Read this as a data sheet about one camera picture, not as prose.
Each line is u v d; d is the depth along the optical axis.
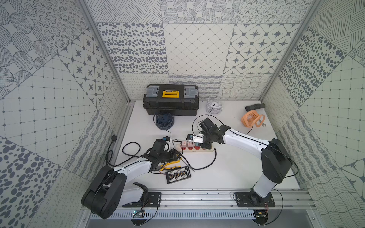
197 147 0.88
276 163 0.45
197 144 0.82
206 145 0.78
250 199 0.66
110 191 0.42
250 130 0.98
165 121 1.00
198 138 0.76
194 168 0.85
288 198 0.78
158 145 0.70
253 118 0.95
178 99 0.99
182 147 0.90
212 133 0.66
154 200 0.73
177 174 0.82
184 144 0.88
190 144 0.87
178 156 0.88
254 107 1.14
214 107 1.07
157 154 0.69
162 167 0.78
